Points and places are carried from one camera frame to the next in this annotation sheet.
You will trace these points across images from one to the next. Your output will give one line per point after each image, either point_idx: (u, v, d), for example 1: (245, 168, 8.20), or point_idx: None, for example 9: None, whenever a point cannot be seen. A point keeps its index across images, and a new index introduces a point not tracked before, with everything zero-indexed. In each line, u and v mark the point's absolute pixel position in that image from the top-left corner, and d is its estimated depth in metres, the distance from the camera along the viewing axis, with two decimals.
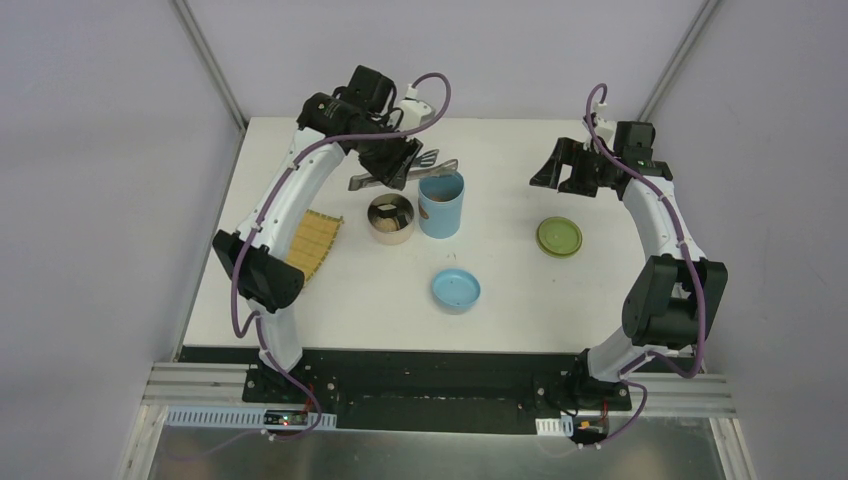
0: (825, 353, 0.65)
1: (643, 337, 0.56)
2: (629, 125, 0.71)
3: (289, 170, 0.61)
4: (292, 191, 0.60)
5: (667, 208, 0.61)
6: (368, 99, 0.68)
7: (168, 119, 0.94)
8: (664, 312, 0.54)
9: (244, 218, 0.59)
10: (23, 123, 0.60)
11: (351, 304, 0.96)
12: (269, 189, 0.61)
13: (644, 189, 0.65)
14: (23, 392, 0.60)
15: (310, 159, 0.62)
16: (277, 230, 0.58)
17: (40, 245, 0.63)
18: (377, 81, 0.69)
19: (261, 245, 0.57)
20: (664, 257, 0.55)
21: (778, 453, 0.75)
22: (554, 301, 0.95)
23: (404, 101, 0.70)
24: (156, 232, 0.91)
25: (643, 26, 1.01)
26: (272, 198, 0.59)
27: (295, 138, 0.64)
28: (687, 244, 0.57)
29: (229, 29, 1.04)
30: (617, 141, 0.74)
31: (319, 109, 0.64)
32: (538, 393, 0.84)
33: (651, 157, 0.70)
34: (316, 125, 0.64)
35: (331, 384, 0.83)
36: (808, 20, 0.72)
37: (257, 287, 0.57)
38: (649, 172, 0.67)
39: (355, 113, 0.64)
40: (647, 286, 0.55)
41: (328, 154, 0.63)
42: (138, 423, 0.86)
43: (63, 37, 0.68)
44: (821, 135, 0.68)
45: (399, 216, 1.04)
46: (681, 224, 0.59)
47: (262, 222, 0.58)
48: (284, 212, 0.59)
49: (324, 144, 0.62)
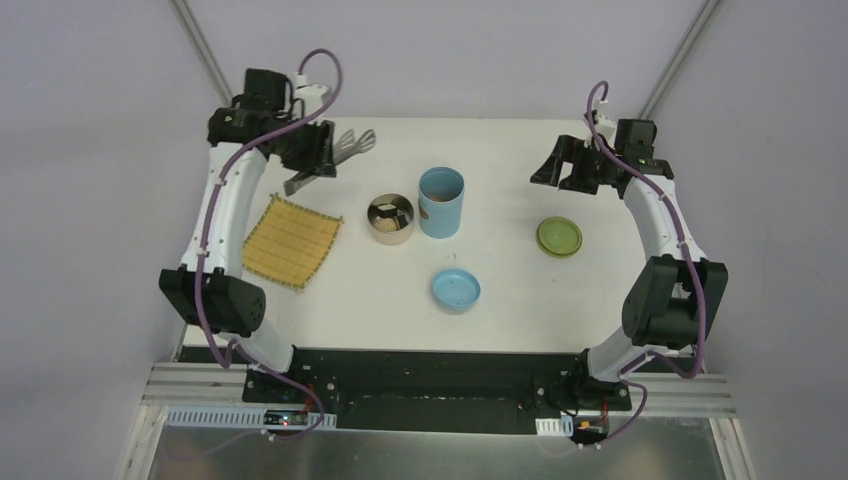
0: (825, 353, 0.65)
1: (643, 337, 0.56)
2: (630, 123, 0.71)
3: (217, 187, 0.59)
4: (228, 207, 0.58)
5: (667, 207, 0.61)
6: (268, 99, 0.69)
7: (167, 120, 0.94)
8: (663, 312, 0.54)
9: (187, 248, 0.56)
10: (24, 125, 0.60)
11: (350, 304, 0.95)
12: (202, 213, 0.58)
13: (645, 188, 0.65)
14: (24, 393, 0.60)
15: (235, 171, 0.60)
16: (226, 249, 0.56)
17: (41, 245, 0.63)
18: (268, 81, 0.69)
19: (216, 268, 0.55)
20: (664, 257, 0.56)
21: (778, 454, 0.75)
22: (555, 301, 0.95)
23: (298, 91, 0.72)
24: (155, 232, 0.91)
25: (643, 26, 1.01)
26: (210, 219, 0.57)
27: (212, 157, 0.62)
28: (687, 244, 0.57)
29: (229, 30, 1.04)
30: (618, 139, 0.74)
31: (226, 122, 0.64)
32: (539, 393, 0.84)
33: (651, 155, 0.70)
34: (229, 136, 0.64)
35: (331, 384, 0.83)
36: (808, 21, 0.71)
37: (224, 314, 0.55)
38: (650, 170, 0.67)
39: (263, 116, 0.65)
40: (646, 287, 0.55)
41: (250, 162, 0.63)
42: (139, 423, 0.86)
43: (63, 38, 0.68)
44: (821, 135, 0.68)
45: (399, 216, 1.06)
46: (681, 224, 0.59)
47: (206, 245, 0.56)
48: (226, 229, 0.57)
49: (243, 154, 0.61)
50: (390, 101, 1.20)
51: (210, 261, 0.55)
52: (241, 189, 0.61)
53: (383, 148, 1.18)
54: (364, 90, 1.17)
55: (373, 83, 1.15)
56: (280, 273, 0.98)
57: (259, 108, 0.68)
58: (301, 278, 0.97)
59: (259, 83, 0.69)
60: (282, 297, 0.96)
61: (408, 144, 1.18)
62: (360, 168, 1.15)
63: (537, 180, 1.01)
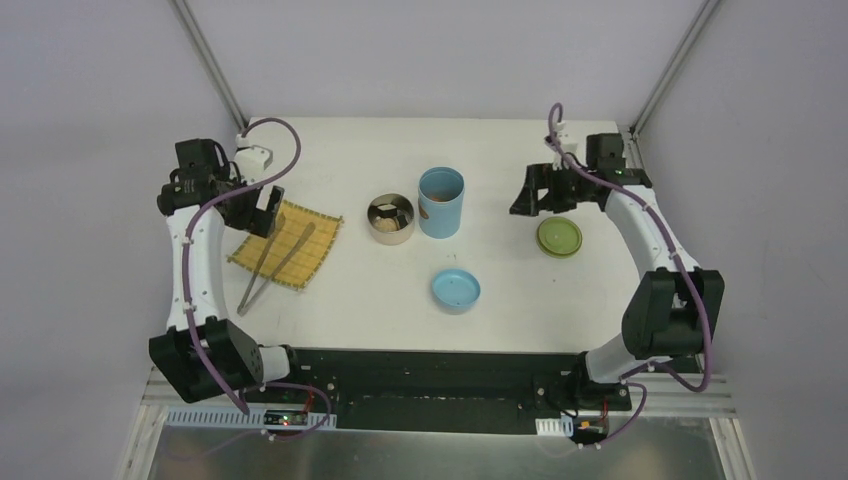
0: (827, 353, 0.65)
1: (644, 351, 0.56)
2: (599, 138, 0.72)
3: (185, 245, 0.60)
4: (201, 252, 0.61)
5: (652, 217, 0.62)
6: (209, 165, 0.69)
7: (165, 119, 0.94)
8: (667, 327, 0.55)
9: (170, 310, 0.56)
10: (20, 123, 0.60)
11: (349, 306, 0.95)
12: (177, 274, 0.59)
13: (627, 200, 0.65)
14: (24, 392, 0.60)
15: (199, 228, 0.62)
16: (211, 299, 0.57)
17: (39, 247, 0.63)
18: (198, 146, 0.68)
19: (206, 317, 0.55)
20: (658, 272, 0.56)
21: (778, 454, 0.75)
22: (555, 301, 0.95)
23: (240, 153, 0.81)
24: (153, 233, 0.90)
25: (644, 26, 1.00)
26: (186, 278, 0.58)
27: (172, 224, 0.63)
28: (679, 255, 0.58)
29: (228, 30, 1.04)
30: (589, 153, 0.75)
31: (176, 193, 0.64)
32: (538, 393, 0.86)
33: (624, 167, 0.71)
34: (183, 204, 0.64)
35: (331, 384, 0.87)
36: (808, 20, 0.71)
37: (224, 362, 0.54)
38: (628, 181, 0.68)
39: (210, 181, 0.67)
40: (646, 305, 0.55)
41: (212, 224, 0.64)
42: (138, 423, 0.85)
43: (61, 38, 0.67)
44: (821, 134, 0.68)
45: (399, 215, 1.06)
46: (670, 235, 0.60)
47: (191, 299, 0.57)
48: (208, 283, 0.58)
49: (202, 214, 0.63)
50: (391, 101, 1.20)
51: (198, 314, 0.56)
52: (209, 242, 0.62)
53: (384, 149, 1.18)
54: (365, 91, 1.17)
55: (372, 83, 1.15)
56: (279, 273, 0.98)
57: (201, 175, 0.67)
58: (301, 279, 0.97)
59: (190, 152, 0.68)
60: (282, 297, 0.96)
61: (409, 145, 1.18)
62: (359, 168, 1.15)
63: (518, 210, 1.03)
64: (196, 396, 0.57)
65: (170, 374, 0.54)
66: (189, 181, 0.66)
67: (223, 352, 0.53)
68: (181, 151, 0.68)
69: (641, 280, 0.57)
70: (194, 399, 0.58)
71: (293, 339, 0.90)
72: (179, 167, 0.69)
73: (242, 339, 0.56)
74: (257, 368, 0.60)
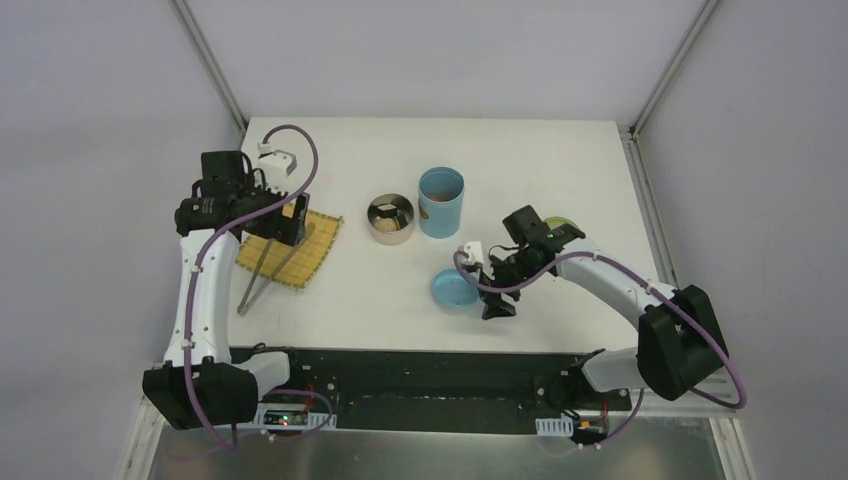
0: (827, 353, 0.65)
1: (677, 392, 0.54)
2: (514, 217, 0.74)
3: (194, 274, 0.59)
4: (209, 282, 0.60)
5: (607, 261, 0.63)
6: (230, 180, 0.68)
7: (164, 119, 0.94)
8: (685, 359, 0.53)
9: (170, 344, 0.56)
10: (18, 122, 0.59)
11: (349, 307, 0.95)
12: (183, 305, 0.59)
13: (576, 259, 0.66)
14: (23, 391, 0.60)
15: (211, 255, 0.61)
16: (211, 337, 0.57)
17: (38, 246, 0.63)
18: (224, 157, 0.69)
19: (203, 357, 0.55)
20: (649, 310, 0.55)
21: (778, 454, 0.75)
22: (555, 301, 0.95)
23: (263, 160, 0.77)
24: (153, 232, 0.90)
25: (644, 25, 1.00)
26: (191, 312, 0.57)
27: (184, 246, 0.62)
28: (655, 288, 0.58)
29: (227, 29, 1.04)
30: (513, 236, 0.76)
31: (194, 211, 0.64)
32: (538, 393, 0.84)
33: (551, 228, 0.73)
34: (199, 225, 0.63)
35: (331, 384, 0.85)
36: (808, 19, 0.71)
37: (215, 406, 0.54)
38: (564, 239, 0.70)
39: (230, 201, 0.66)
40: (655, 346, 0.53)
41: (227, 247, 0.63)
42: (138, 423, 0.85)
43: (60, 37, 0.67)
44: (822, 133, 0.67)
45: (399, 215, 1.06)
46: (635, 272, 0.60)
47: (191, 336, 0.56)
48: (209, 317, 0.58)
49: (216, 240, 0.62)
50: (390, 101, 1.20)
51: (196, 352, 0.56)
52: (220, 270, 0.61)
53: (384, 149, 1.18)
54: (364, 91, 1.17)
55: (372, 83, 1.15)
56: (279, 273, 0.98)
57: (222, 192, 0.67)
58: (301, 279, 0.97)
59: (215, 164, 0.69)
60: (283, 298, 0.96)
61: (409, 144, 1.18)
62: (359, 168, 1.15)
63: (505, 314, 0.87)
64: (184, 424, 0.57)
65: (161, 405, 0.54)
66: (209, 198, 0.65)
67: (216, 394, 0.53)
68: (205, 165, 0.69)
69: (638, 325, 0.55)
70: (181, 426, 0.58)
71: (293, 339, 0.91)
72: (202, 179, 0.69)
73: (235, 380, 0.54)
74: (253, 406, 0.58)
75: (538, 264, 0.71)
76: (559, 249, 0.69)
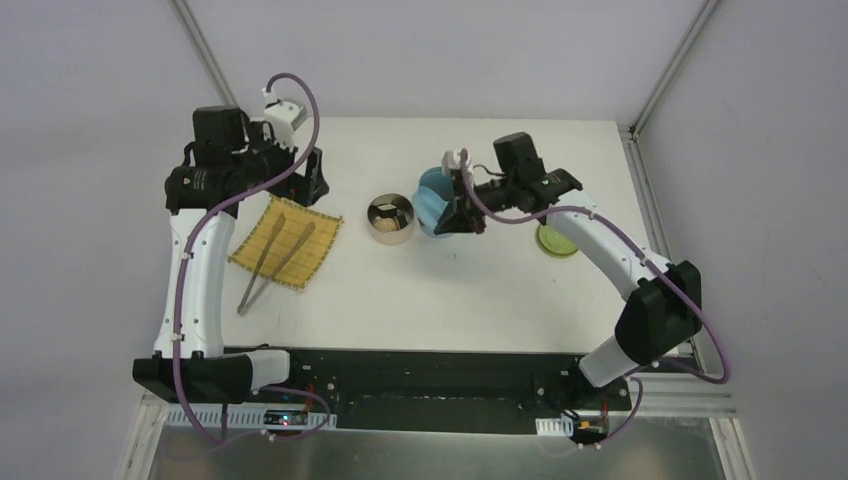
0: (826, 354, 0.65)
1: (654, 357, 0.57)
2: (511, 145, 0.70)
3: (183, 261, 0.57)
4: (200, 271, 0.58)
5: (602, 223, 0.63)
6: (224, 146, 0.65)
7: (164, 119, 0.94)
8: (665, 327, 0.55)
9: (159, 333, 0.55)
10: (19, 123, 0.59)
11: (348, 306, 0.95)
12: (172, 292, 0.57)
13: (569, 213, 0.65)
14: (24, 392, 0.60)
15: (202, 240, 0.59)
16: (202, 329, 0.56)
17: (40, 248, 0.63)
18: (219, 119, 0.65)
19: (193, 352, 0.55)
20: (643, 282, 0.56)
21: (778, 454, 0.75)
22: (554, 301, 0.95)
23: (268, 109, 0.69)
24: (152, 232, 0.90)
25: (645, 24, 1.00)
26: (181, 301, 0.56)
27: (174, 226, 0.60)
28: (650, 260, 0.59)
29: (227, 29, 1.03)
30: (501, 162, 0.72)
31: (185, 186, 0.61)
32: (538, 393, 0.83)
33: (543, 171, 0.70)
34: (190, 201, 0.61)
35: (331, 384, 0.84)
36: (808, 19, 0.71)
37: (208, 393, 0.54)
38: (556, 188, 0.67)
39: (223, 175, 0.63)
40: (641, 317, 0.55)
41: (221, 228, 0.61)
42: (138, 423, 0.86)
43: (60, 37, 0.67)
44: (822, 135, 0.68)
45: (399, 215, 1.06)
46: (632, 241, 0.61)
47: (181, 329, 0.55)
48: (199, 309, 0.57)
49: (209, 220, 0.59)
50: (390, 101, 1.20)
51: (186, 345, 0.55)
52: (211, 258, 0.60)
53: (384, 148, 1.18)
54: (364, 91, 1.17)
55: (372, 83, 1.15)
56: (279, 272, 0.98)
57: (216, 159, 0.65)
58: (301, 278, 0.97)
59: (208, 126, 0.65)
60: (282, 297, 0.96)
61: (409, 144, 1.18)
62: (359, 168, 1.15)
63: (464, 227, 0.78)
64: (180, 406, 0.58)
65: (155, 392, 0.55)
66: (200, 170, 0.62)
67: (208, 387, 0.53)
68: (199, 124, 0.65)
69: (628, 296, 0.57)
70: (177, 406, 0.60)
71: (293, 339, 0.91)
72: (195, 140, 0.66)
73: (231, 370, 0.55)
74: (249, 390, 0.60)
75: (525, 205, 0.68)
76: (552, 200, 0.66)
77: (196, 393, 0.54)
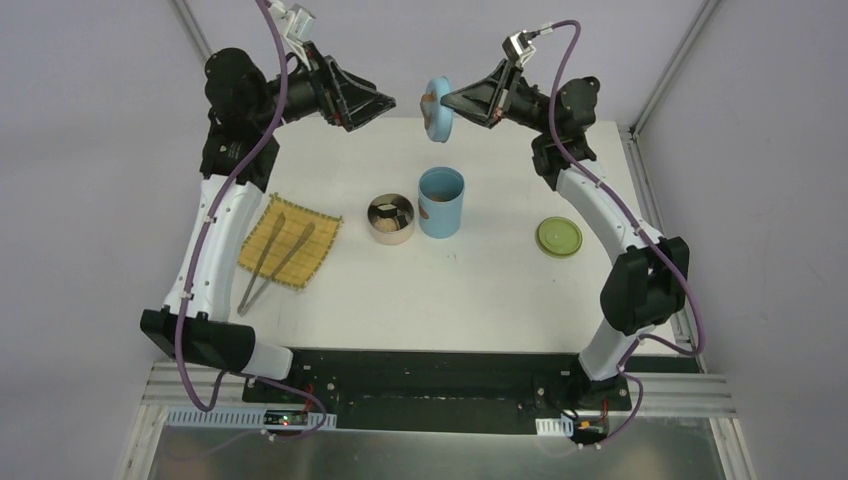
0: (826, 354, 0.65)
1: (630, 326, 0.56)
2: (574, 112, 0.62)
3: (206, 224, 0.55)
4: (221, 232, 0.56)
5: (608, 194, 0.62)
6: (246, 115, 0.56)
7: (164, 120, 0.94)
8: (645, 298, 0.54)
9: (171, 288, 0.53)
10: (21, 124, 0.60)
11: (349, 306, 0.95)
12: (190, 251, 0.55)
13: (578, 178, 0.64)
14: (25, 392, 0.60)
15: (227, 207, 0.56)
16: (212, 291, 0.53)
17: (40, 249, 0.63)
18: (229, 96, 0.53)
19: (199, 312, 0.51)
20: (631, 251, 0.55)
21: (778, 454, 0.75)
22: (555, 301, 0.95)
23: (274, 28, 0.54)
24: (153, 232, 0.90)
25: (644, 24, 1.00)
26: (197, 260, 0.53)
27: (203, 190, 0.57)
28: (644, 231, 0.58)
29: (227, 30, 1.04)
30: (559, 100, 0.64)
31: (221, 153, 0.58)
32: (538, 393, 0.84)
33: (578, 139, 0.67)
34: (224, 171, 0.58)
35: (331, 384, 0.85)
36: (808, 19, 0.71)
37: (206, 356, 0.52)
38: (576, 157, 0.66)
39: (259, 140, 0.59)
40: (624, 285, 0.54)
41: (247, 196, 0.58)
42: (139, 423, 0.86)
43: (61, 39, 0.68)
44: (821, 135, 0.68)
45: (399, 216, 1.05)
46: (629, 209, 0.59)
47: (191, 289, 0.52)
48: (212, 272, 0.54)
49: (230, 188, 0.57)
50: None
51: (193, 305, 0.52)
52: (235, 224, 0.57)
53: (385, 149, 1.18)
54: None
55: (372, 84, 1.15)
56: (279, 273, 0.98)
57: (244, 128, 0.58)
58: (301, 279, 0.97)
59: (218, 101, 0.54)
60: (283, 297, 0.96)
61: (410, 145, 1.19)
62: (359, 168, 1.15)
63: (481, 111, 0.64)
64: None
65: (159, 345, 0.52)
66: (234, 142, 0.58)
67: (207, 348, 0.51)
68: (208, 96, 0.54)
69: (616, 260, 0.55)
70: None
71: (294, 339, 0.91)
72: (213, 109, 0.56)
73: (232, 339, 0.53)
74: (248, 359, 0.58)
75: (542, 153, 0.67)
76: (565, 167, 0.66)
77: (195, 354, 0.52)
